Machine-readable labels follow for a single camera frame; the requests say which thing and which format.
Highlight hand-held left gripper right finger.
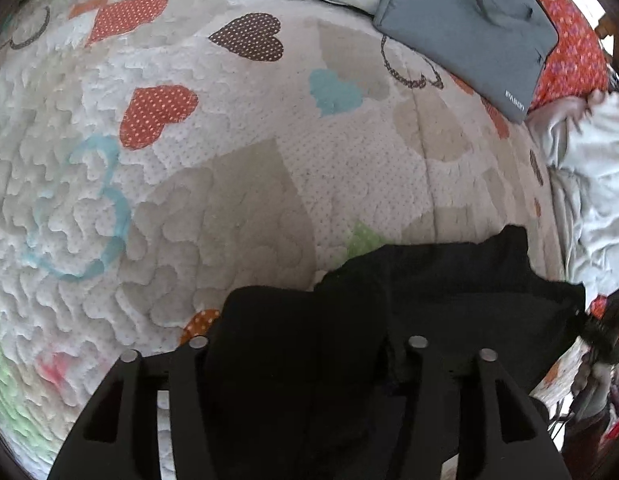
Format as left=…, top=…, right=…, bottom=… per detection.
left=392, top=335, right=573, bottom=480

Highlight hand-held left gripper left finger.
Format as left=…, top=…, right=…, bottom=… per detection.
left=48, top=336, right=211, bottom=480

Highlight black pants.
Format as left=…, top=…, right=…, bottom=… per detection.
left=179, top=224, right=587, bottom=480

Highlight white crumpled sheet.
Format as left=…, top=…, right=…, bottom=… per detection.
left=527, top=90, right=619, bottom=303

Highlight heart-printed quilt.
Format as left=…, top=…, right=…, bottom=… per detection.
left=0, top=0, right=573, bottom=480

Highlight orange floral pillow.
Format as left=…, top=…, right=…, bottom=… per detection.
left=509, top=0, right=613, bottom=111

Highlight wooden stair railing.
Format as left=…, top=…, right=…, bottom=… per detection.
left=559, top=0, right=619, bottom=66

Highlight grey laptop bag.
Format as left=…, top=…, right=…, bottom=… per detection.
left=373, top=0, right=560, bottom=125

